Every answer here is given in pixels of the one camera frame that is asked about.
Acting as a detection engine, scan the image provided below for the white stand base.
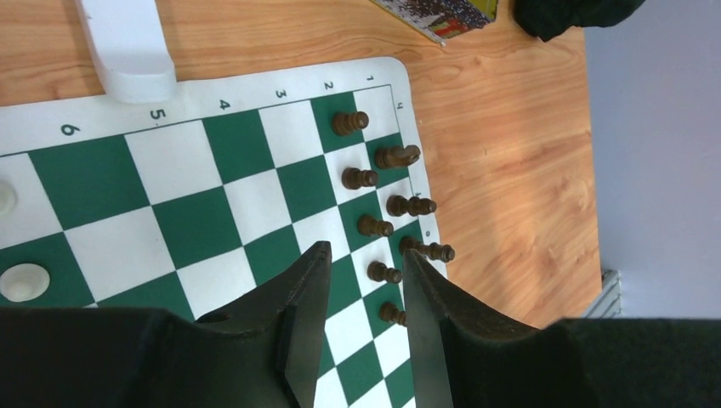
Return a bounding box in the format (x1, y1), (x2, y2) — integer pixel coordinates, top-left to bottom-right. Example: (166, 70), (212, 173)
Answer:
(75, 0), (178, 105)

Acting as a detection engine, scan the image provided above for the white chess pawn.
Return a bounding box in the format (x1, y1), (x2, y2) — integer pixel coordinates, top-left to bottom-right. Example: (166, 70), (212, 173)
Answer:
(1, 263), (50, 303)
(0, 180), (18, 218)

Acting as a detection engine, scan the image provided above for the dark brown chess piece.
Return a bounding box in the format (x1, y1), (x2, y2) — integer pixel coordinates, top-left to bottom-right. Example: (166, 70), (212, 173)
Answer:
(399, 236), (456, 263)
(386, 195), (437, 217)

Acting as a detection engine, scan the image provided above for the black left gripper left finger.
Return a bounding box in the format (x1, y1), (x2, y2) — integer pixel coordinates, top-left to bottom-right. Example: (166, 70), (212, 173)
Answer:
(1, 241), (332, 407)

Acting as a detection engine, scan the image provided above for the black cloth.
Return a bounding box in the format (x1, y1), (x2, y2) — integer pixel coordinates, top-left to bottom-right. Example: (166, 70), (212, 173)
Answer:
(512, 0), (645, 42)

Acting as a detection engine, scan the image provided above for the dark brown chess pawn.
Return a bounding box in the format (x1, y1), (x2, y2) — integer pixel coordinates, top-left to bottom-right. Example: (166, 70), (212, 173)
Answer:
(357, 214), (395, 237)
(378, 302), (407, 327)
(366, 261), (402, 284)
(331, 111), (370, 136)
(341, 167), (379, 190)

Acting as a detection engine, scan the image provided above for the dark brown chess knight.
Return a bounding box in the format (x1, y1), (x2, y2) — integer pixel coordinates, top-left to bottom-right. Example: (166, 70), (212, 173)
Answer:
(374, 144), (421, 169)

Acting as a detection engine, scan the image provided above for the green white chess board mat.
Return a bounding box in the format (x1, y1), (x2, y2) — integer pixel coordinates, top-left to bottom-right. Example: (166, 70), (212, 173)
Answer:
(1, 57), (440, 407)

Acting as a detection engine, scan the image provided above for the decorated gold tin box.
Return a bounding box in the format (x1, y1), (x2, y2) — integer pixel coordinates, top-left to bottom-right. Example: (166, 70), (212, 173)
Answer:
(372, 0), (498, 45)

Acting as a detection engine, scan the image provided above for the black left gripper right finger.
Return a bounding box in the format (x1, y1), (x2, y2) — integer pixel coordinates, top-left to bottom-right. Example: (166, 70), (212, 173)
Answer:
(403, 250), (720, 407)

